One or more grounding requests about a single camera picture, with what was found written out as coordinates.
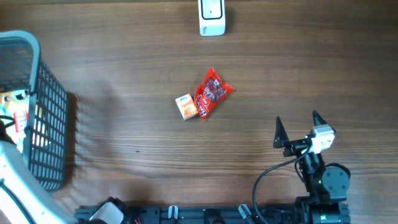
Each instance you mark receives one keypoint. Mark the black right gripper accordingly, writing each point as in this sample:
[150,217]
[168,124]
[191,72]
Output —
[282,140]

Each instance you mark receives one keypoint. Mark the red candy bag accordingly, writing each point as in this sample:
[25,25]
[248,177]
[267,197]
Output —
[211,92]

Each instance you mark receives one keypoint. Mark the yellow snack bag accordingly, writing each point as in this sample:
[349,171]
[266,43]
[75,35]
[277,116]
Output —
[15,104]

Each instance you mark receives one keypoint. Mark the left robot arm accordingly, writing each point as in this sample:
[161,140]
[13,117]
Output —
[23,199]

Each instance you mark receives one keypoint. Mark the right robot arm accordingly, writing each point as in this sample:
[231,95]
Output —
[326,184]

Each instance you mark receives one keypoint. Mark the white barcode scanner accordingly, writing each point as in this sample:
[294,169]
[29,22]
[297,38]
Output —
[212,20]

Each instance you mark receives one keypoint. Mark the orange tissue pack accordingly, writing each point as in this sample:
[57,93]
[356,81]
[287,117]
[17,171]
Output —
[186,106]

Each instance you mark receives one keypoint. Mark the grey plastic mesh basket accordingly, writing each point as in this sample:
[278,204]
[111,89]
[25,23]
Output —
[44,147]

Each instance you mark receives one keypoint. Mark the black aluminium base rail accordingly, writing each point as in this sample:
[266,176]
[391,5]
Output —
[199,214]

